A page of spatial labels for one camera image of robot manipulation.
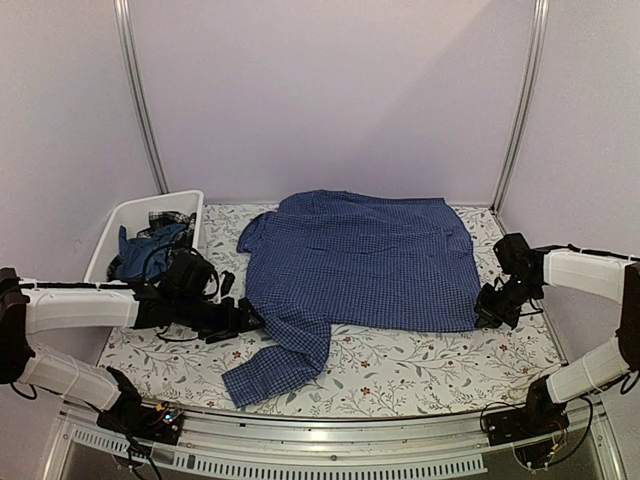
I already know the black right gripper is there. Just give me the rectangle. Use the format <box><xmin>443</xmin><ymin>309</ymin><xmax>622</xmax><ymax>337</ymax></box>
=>
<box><xmin>475</xmin><ymin>276</ymin><xmax>542</xmax><ymax>329</ymax></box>

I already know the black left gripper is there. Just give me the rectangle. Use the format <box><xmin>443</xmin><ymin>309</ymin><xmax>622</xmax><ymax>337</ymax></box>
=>
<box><xmin>174</xmin><ymin>294</ymin><xmax>266</xmax><ymax>345</ymax></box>

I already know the blue plaid button shirt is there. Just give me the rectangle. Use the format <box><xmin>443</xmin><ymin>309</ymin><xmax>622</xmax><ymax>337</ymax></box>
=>
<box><xmin>223</xmin><ymin>190</ymin><xmax>480</xmax><ymax>408</ymax></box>

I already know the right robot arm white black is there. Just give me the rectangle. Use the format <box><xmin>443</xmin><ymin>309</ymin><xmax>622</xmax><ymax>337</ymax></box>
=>
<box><xmin>475</xmin><ymin>233</ymin><xmax>639</xmax><ymax>436</ymax></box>

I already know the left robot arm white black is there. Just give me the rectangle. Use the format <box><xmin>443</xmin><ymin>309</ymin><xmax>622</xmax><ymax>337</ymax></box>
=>
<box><xmin>1</xmin><ymin>268</ymin><xmax>264</xmax><ymax>434</ymax></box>

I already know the white plastic laundry bin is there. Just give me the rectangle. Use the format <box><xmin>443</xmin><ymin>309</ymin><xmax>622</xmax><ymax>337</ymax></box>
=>
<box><xmin>84</xmin><ymin>190</ymin><xmax>205</xmax><ymax>282</ymax></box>

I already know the teal blue garment in bin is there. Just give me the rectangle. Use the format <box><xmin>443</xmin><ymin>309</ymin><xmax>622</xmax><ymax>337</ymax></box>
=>
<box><xmin>106</xmin><ymin>226</ymin><xmax>178</xmax><ymax>283</ymax></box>

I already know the black white plaid garment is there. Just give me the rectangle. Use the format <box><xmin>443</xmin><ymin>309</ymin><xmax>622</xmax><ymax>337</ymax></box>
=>
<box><xmin>136</xmin><ymin>210</ymin><xmax>197</xmax><ymax>247</ymax></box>

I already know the floral patterned table cloth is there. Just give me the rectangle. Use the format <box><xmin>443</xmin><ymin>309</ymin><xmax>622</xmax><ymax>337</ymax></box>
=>
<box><xmin>94</xmin><ymin>201</ymin><xmax>569</xmax><ymax>420</ymax></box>

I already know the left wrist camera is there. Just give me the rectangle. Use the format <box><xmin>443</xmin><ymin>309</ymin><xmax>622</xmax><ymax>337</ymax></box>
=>
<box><xmin>158</xmin><ymin>249</ymin><xmax>236</xmax><ymax>300</ymax></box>

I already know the aluminium front rail base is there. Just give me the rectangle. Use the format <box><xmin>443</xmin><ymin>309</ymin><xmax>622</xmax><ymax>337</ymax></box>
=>
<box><xmin>43</xmin><ymin>398</ymin><xmax>632</xmax><ymax>479</ymax></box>

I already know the left aluminium frame post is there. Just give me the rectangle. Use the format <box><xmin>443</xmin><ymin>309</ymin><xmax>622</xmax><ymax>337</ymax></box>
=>
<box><xmin>113</xmin><ymin>0</ymin><xmax>170</xmax><ymax>195</ymax></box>

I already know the aluminium frame post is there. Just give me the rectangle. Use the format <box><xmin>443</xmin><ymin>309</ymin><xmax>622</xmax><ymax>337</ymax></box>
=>
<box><xmin>491</xmin><ymin>0</ymin><xmax>550</xmax><ymax>216</ymax></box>
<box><xmin>113</xmin><ymin>0</ymin><xmax>170</xmax><ymax>195</ymax></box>

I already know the right aluminium frame post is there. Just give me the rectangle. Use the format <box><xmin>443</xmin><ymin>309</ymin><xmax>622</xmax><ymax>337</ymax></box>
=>
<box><xmin>491</xmin><ymin>0</ymin><xmax>550</xmax><ymax>216</ymax></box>

